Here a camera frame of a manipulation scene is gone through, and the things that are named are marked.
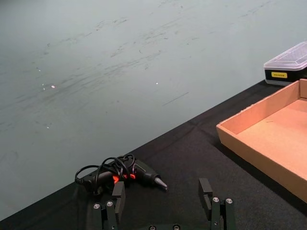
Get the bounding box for shallow brown cardboard tray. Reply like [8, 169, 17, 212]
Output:
[216, 79, 307, 204]

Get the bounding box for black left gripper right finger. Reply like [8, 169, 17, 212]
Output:
[198, 178, 237, 230]

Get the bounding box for clear plastic case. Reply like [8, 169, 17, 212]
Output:
[263, 41, 307, 86]

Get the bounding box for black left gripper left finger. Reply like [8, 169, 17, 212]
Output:
[93, 181, 127, 230]

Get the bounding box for black table cloth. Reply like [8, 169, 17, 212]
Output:
[0, 79, 307, 230]

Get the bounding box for black corded tool orange parts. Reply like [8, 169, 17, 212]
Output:
[74, 153, 168, 196]

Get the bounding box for plain pale wall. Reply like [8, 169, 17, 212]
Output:
[0, 0, 307, 222]

